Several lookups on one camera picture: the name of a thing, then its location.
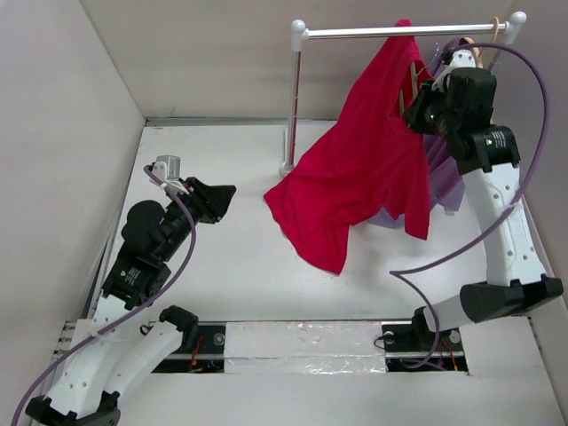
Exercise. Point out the white metal clothes rack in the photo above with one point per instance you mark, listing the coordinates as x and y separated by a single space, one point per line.
325 61

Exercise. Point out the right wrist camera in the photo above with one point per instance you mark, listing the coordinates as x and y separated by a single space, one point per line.
458 59

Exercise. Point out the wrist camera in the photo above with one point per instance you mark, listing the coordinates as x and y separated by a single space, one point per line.
165 172
458 59

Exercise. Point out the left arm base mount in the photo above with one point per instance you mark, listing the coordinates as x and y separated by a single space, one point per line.
206 356

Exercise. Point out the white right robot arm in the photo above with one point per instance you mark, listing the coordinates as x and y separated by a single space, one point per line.
516 281

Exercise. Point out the red t-shirt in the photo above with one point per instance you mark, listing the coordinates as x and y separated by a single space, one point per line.
368 161

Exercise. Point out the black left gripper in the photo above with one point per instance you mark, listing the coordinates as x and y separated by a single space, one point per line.
212 200

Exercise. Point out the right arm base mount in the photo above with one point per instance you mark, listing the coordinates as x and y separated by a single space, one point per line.
406 342

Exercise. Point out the purple t-shirt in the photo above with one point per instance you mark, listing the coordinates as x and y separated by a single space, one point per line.
446 186

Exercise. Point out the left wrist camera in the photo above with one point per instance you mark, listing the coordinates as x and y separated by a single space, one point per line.
165 172

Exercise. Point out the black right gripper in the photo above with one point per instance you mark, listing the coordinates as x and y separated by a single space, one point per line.
415 112

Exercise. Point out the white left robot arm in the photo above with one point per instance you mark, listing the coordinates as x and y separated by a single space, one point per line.
122 347

